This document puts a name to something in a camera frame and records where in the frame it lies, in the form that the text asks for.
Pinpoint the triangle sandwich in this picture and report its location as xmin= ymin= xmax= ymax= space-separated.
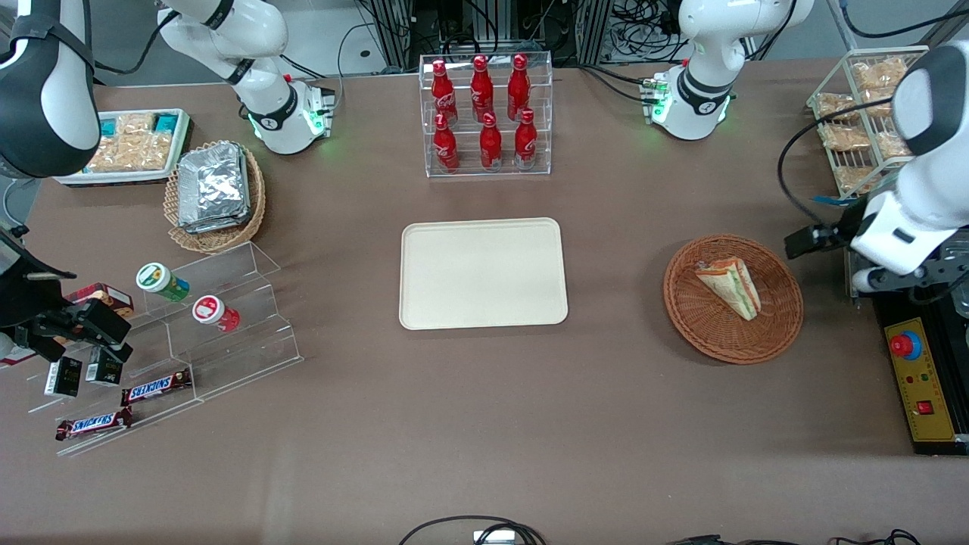
xmin=695 ymin=257 xmax=762 ymax=321

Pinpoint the white snack tray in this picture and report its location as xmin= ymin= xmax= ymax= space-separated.
xmin=53 ymin=108 xmax=194 ymax=187

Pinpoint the light tan wicker basket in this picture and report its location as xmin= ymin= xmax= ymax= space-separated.
xmin=164 ymin=140 xmax=266 ymax=254

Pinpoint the brown round wicker basket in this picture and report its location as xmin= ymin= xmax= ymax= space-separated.
xmin=663 ymin=234 xmax=805 ymax=366

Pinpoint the beige rectangular tray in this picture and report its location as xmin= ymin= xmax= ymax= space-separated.
xmin=399 ymin=217 xmax=569 ymax=332

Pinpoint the small black box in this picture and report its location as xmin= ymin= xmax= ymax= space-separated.
xmin=85 ymin=347 xmax=123 ymax=387
xmin=44 ymin=356 xmax=83 ymax=398

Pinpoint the black appliance base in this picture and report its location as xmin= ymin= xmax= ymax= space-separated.
xmin=871 ymin=291 xmax=969 ymax=456

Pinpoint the steel pan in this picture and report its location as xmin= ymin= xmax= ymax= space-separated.
xmin=943 ymin=231 xmax=969 ymax=319

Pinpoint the dark red chocolate box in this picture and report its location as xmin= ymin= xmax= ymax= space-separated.
xmin=64 ymin=282 xmax=135 ymax=319

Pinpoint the brown Snickers bar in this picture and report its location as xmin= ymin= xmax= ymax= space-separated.
xmin=121 ymin=369 xmax=192 ymax=407
xmin=55 ymin=407 xmax=134 ymax=441

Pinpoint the yellow emergency stop panel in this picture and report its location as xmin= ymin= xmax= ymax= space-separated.
xmin=884 ymin=316 xmax=958 ymax=442

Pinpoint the green snack can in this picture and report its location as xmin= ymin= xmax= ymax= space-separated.
xmin=136 ymin=262 xmax=191 ymax=303

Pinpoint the red snack can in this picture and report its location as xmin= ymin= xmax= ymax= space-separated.
xmin=192 ymin=295 xmax=241 ymax=333

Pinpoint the clear acrylic stepped stand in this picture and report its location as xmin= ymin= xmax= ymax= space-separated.
xmin=26 ymin=241 xmax=305 ymax=457

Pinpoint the tan cracker snack bag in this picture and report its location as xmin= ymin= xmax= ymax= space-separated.
xmin=87 ymin=133 xmax=174 ymax=173
xmin=114 ymin=114 xmax=157 ymax=139

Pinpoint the silver foil pack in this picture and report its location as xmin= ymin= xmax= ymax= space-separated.
xmin=182 ymin=151 xmax=253 ymax=235
xmin=178 ymin=142 xmax=249 ymax=222

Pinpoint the red cola bottle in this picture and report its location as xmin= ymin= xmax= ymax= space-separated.
xmin=514 ymin=109 xmax=538 ymax=169
xmin=507 ymin=54 xmax=531 ymax=122
xmin=432 ymin=61 xmax=459 ymax=126
xmin=433 ymin=114 xmax=460 ymax=173
xmin=470 ymin=54 xmax=494 ymax=123
xmin=479 ymin=113 xmax=503 ymax=171

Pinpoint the clear acrylic bottle rack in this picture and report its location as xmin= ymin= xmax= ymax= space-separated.
xmin=419 ymin=51 xmax=553 ymax=179

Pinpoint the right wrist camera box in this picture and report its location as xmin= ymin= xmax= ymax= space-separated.
xmin=70 ymin=300 xmax=132 ymax=346

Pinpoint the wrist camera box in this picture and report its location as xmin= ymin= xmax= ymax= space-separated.
xmin=70 ymin=300 xmax=132 ymax=346
xmin=784 ymin=223 xmax=850 ymax=262

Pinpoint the grey metal bracket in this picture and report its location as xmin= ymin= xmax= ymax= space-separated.
xmin=844 ymin=250 xmax=871 ymax=304

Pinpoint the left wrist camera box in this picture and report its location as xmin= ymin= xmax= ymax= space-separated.
xmin=784 ymin=223 xmax=850 ymax=262

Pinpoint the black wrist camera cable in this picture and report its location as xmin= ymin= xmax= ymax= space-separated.
xmin=778 ymin=97 xmax=898 ymax=228

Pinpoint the white wire rack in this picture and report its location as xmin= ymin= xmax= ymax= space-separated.
xmin=806 ymin=45 xmax=932 ymax=200

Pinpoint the thin black cable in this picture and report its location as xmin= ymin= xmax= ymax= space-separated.
xmin=666 ymin=530 xmax=921 ymax=545

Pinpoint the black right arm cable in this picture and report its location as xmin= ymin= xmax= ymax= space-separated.
xmin=91 ymin=11 xmax=180 ymax=76

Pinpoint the black cable bundle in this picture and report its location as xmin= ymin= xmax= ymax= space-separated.
xmin=606 ymin=0 xmax=691 ymax=63

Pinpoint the aluminium frame post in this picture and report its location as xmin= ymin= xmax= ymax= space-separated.
xmin=575 ymin=0 xmax=615 ymax=66
xmin=375 ymin=0 xmax=415 ymax=70

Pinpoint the black looped cable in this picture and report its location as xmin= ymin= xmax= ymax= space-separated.
xmin=397 ymin=515 xmax=547 ymax=545

